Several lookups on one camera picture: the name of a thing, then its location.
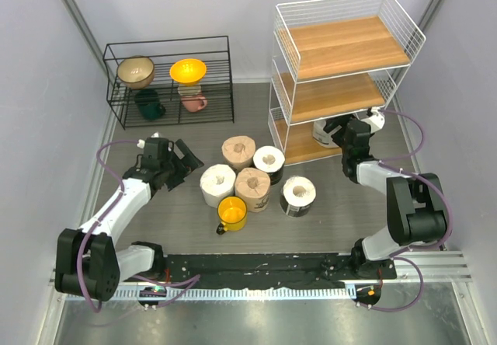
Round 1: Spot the yellow enamel mug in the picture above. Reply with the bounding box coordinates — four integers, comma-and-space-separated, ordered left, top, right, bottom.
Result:
216, 196, 248, 235

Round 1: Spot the black roll front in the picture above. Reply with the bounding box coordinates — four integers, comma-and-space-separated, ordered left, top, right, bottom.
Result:
280, 176, 316, 218

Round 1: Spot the brown wrapped roll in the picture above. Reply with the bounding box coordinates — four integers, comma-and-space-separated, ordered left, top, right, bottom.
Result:
235, 168, 271, 213
221, 135, 256, 172

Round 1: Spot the brown wrapped roll front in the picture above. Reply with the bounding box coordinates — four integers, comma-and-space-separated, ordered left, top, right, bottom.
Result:
235, 168, 271, 213

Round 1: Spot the brown wrapped roll back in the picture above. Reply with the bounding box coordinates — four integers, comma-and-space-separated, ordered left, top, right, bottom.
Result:
221, 135, 256, 172

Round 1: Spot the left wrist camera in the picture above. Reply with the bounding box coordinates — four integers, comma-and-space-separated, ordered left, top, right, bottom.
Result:
137, 132, 161, 149

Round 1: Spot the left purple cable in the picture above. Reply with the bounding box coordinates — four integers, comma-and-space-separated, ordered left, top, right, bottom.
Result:
76, 138, 203, 314

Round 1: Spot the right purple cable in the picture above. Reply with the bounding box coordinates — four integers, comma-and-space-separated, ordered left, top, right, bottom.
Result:
356, 107, 454, 311

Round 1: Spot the white toilet paper roll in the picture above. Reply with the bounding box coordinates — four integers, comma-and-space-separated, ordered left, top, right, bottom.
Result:
313, 120, 342, 148

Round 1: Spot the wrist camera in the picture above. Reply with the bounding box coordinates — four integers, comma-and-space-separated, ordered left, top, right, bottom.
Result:
360, 107, 385, 134
137, 132, 161, 149

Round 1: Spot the beige brown bowl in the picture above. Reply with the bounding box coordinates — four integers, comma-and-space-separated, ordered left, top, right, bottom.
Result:
117, 56, 155, 89

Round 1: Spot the black wire rack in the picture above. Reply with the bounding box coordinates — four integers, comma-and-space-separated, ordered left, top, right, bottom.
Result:
103, 35, 235, 129

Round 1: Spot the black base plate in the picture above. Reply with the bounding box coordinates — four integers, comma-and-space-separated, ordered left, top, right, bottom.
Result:
141, 253, 397, 290

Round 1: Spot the white wire wooden shelf rack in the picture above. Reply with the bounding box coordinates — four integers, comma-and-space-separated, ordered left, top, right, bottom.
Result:
268, 0, 426, 166

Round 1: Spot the black wrapped toilet paper roll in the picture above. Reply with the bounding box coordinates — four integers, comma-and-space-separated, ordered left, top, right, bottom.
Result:
252, 145, 285, 185

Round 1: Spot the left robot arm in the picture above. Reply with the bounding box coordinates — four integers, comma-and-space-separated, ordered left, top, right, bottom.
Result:
54, 134, 204, 310

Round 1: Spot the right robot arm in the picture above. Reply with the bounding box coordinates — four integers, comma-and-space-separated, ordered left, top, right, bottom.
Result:
321, 115, 450, 281

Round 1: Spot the orange bowl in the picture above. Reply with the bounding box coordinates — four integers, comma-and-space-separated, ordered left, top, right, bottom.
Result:
169, 58, 207, 85

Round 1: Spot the pink mug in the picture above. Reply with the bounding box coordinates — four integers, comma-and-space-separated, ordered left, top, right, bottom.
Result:
181, 94, 207, 113

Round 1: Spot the beige small cup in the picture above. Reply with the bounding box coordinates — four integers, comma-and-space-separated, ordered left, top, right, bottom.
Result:
178, 85, 201, 97

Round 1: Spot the purple cable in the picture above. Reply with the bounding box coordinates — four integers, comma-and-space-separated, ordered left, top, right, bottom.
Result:
356, 107, 454, 311
76, 138, 203, 314

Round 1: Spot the dark green mug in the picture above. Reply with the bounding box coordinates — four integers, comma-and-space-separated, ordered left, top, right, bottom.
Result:
134, 89, 166, 121

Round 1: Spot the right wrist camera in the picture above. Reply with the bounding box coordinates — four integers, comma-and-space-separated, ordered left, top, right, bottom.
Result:
360, 107, 385, 134

